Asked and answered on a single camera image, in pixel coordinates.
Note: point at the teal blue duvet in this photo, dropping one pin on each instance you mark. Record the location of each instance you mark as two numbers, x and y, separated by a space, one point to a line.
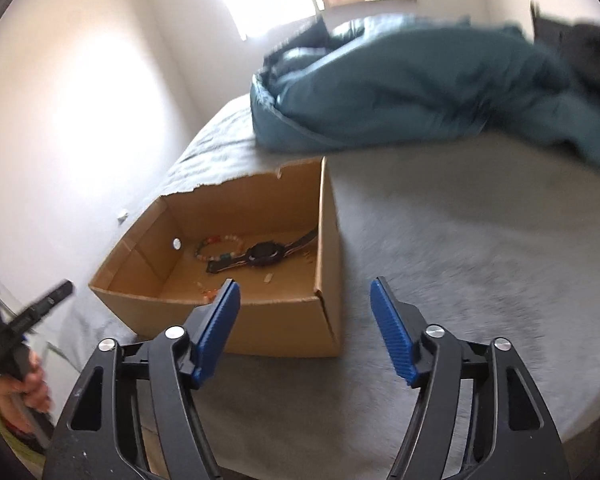
398 78

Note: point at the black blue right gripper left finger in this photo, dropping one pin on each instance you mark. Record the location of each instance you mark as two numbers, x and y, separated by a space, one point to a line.
180 360

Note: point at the brown cardboard box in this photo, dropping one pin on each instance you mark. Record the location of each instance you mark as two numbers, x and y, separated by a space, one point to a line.
152 280

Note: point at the dark object behind duvet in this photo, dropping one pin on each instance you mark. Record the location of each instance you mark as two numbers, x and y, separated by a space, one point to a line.
578 45

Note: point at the grey bed cover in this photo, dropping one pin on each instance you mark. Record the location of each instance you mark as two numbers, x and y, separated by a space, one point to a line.
488 237

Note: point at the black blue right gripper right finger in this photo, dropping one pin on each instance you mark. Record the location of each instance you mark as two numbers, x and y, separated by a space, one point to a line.
429 359

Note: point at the person's left hand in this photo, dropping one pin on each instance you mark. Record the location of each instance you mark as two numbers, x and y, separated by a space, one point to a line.
32 391

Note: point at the dark blue pink smartwatch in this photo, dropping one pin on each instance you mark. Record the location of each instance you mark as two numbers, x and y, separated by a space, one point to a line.
261 254

